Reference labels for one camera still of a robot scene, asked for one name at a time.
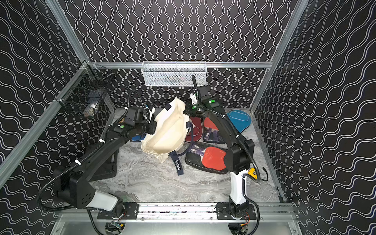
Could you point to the maroon paddle case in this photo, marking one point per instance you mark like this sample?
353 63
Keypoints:
197 128

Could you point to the yellow tape measure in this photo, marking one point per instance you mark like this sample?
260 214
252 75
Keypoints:
253 175

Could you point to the blue paddle case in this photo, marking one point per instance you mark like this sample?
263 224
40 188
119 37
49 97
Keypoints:
138 138

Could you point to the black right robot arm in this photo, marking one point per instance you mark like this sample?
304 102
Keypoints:
239 160

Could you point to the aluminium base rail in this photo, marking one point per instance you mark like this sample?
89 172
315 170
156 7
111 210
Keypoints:
205 213

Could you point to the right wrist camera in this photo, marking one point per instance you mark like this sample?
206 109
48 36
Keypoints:
193 97

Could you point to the white wire mesh basket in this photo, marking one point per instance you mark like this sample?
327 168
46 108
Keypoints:
174 73

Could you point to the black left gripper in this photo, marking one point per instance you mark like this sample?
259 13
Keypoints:
150 127

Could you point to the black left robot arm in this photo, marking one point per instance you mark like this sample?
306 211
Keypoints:
72 183

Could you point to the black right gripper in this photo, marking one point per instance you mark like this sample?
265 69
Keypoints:
187 111

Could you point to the cream canvas tote bag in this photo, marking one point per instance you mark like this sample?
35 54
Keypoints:
170 134

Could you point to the black box on table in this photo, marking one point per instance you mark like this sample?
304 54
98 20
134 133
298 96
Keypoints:
108 169

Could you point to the teal paddle case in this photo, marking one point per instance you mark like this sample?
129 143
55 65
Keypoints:
240 119

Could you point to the black wire basket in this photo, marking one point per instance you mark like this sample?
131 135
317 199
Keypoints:
86 96

